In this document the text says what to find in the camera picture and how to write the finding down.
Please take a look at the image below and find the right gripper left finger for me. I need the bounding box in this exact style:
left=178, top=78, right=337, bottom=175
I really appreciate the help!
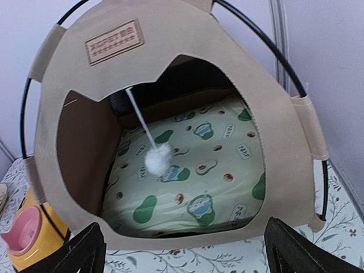
left=45, top=222, right=106, bottom=272

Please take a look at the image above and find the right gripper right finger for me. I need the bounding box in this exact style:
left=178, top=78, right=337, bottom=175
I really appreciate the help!
left=264, top=217, right=363, bottom=273

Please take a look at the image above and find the black tent pole two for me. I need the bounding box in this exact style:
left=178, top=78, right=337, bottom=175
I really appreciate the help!
left=20, top=0, right=86, bottom=239

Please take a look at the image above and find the yellow double bowl holder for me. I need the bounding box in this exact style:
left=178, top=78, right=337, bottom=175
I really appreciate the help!
left=1, top=189, right=71, bottom=272

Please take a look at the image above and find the pink pet bowl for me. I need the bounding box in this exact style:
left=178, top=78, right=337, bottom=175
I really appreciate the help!
left=1, top=206, right=42, bottom=256

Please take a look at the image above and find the avocado print pet mat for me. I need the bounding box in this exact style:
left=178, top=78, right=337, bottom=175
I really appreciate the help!
left=101, top=96, right=265, bottom=238

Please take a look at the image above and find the beige pet tent fabric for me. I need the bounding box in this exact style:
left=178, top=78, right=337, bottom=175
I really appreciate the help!
left=26, top=1, right=328, bottom=250

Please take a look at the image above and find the black tent pole one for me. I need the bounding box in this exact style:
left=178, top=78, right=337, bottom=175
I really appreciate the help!
left=213, top=0, right=329, bottom=221

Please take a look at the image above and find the floral table cloth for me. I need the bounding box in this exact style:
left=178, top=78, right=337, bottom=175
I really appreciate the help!
left=1, top=159, right=363, bottom=272

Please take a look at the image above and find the beige leaf plate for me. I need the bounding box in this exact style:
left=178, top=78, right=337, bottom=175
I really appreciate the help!
left=0, top=183, right=8, bottom=212

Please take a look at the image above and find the white pompom toy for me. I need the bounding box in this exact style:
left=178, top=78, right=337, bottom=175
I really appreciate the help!
left=125, top=86, right=173, bottom=176

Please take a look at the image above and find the right aluminium frame post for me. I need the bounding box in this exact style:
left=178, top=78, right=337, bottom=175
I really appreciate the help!
left=269, top=0, right=290, bottom=92

